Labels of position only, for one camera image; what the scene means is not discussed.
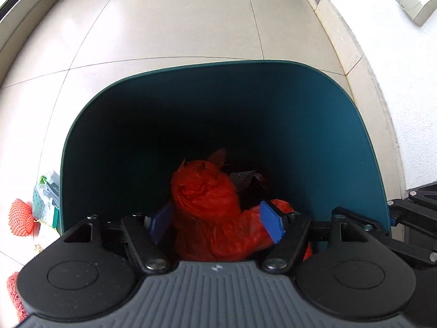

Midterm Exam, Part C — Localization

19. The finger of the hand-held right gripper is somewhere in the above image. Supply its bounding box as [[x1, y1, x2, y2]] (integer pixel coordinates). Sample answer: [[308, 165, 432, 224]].
[[374, 235, 437, 271], [387, 183, 437, 228]]

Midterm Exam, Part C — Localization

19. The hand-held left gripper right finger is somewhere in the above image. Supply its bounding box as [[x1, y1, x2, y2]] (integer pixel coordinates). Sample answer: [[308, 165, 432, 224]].
[[260, 199, 376, 275]]

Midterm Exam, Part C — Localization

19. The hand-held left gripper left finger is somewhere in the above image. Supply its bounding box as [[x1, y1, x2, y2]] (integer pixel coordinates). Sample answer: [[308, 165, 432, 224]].
[[63, 202, 174, 275]]

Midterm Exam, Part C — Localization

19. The red plastic bag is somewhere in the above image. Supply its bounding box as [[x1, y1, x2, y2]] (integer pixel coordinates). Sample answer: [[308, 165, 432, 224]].
[[170, 148, 313, 261]]

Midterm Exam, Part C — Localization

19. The teal plastic bin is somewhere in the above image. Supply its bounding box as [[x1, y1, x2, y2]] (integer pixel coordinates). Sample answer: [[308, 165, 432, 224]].
[[60, 60, 392, 240]]

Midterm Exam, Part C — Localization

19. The grey mesh wrapper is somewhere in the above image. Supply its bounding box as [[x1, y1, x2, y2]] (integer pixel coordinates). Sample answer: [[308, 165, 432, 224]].
[[229, 170, 264, 192]]

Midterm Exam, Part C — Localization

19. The teal white sponge cloth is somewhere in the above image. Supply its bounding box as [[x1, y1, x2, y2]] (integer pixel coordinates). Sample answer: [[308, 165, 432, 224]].
[[32, 170, 61, 230]]

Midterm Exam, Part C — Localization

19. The orange foam fruit net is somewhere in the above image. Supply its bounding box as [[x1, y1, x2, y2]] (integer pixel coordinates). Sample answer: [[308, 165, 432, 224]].
[[8, 198, 37, 237]]

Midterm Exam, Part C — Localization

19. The red fuzzy foam net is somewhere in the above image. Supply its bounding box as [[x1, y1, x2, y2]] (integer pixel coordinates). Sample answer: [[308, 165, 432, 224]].
[[7, 271, 28, 322]]

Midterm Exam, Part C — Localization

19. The window frame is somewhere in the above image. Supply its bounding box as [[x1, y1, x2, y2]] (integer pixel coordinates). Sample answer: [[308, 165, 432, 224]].
[[0, 0, 68, 57]]

